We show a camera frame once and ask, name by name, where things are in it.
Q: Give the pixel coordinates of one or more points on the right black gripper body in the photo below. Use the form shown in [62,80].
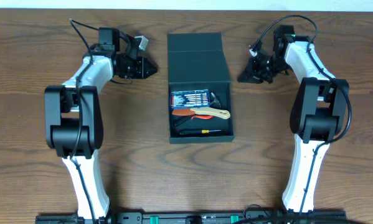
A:
[268,68]

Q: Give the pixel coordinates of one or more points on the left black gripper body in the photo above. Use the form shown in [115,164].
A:
[141,68]

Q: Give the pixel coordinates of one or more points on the small claw hammer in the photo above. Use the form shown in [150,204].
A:
[213,101]

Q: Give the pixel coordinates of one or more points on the orange scraper wooden handle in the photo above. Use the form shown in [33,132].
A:
[208,111]

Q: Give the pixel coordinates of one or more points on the dark green gift box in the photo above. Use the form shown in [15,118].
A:
[197,62]

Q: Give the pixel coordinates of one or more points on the blue precision screwdriver set case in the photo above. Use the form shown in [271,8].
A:
[189,99]

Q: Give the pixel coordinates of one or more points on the red handled cutting pliers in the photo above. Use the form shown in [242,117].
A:
[196,116]

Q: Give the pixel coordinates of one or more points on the black yellow screwdriver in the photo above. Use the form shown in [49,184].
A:
[198,131]

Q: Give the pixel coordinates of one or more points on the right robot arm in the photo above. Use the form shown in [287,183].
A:
[320,108]

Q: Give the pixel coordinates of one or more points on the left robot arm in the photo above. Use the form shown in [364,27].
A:
[73,118]

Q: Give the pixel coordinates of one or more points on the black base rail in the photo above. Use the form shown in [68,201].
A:
[254,216]

